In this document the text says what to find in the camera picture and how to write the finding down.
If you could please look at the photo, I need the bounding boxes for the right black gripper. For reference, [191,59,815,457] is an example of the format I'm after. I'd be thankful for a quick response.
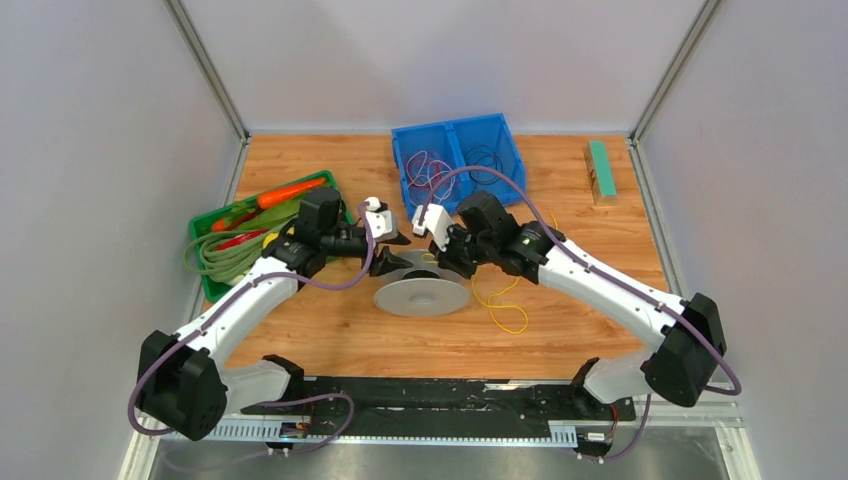
[428,221,495,282]

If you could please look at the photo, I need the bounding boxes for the white perforated cable spool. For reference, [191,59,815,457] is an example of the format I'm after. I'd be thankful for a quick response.
[374,249,471,317]

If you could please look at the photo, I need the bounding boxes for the yellow cable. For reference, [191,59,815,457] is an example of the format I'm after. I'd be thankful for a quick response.
[423,211,561,336]

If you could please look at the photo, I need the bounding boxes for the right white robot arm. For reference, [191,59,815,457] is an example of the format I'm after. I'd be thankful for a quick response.
[412,192,726,419]

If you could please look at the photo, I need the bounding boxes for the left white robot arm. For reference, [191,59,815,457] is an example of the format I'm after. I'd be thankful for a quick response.
[127,187,411,441]

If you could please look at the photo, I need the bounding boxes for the blue divided plastic bin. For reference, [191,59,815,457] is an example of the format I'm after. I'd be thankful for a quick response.
[391,113,526,217]

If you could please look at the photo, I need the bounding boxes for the orange toy carrot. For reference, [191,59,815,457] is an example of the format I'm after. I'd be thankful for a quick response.
[256,177,325,210]

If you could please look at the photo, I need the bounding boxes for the green toy leafy vegetable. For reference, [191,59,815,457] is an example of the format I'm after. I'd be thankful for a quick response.
[228,195,302,230]

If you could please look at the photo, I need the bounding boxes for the red toy chili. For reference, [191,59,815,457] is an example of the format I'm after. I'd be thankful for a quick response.
[211,210,268,251]

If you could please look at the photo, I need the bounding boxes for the green vegetable tray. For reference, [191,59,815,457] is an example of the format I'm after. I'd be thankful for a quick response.
[188,170,338,303]

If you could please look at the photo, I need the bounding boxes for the green toy beans bundle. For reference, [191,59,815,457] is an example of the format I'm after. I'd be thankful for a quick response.
[183,226,282,283]

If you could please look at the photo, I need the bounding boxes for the green topped wooden block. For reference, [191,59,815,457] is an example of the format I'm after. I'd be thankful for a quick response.
[584,140,618,206]

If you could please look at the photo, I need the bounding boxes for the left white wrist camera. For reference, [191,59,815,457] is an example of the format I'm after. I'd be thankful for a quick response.
[364,196,400,243]

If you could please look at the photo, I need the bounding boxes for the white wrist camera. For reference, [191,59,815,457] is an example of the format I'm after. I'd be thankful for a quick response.
[364,196,400,243]
[412,203,453,243]

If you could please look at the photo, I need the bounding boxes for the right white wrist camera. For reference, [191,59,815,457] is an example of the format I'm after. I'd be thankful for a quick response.
[412,203,453,243]

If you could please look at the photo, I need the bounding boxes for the purple and white cables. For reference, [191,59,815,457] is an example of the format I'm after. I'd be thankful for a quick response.
[405,150,460,207]

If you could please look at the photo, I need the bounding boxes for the black cable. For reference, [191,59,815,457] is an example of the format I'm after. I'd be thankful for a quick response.
[463,144,505,187]

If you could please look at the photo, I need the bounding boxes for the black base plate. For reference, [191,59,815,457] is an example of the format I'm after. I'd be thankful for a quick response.
[274,376,636,439]

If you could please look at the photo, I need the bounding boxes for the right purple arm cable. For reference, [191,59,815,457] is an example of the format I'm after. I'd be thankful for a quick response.
[417,165,743,463]

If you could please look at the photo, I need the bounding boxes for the aluminium rail with cable duct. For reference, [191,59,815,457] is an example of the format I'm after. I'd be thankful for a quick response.
[172,376,743,447]

